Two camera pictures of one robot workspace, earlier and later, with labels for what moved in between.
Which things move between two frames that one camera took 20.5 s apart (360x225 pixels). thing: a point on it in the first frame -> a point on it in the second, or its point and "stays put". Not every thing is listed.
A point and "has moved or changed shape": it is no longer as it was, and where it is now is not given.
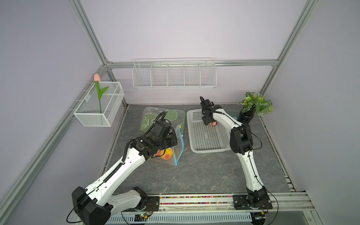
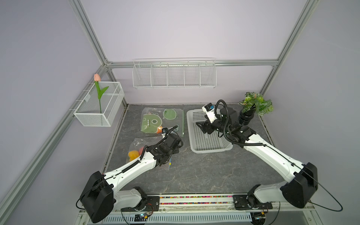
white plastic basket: x=206 y=138 stays put
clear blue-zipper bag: x=177 y=149 has moved or changed shape
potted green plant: x=253 y=102 stays put
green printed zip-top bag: x=150 y=115 stays put
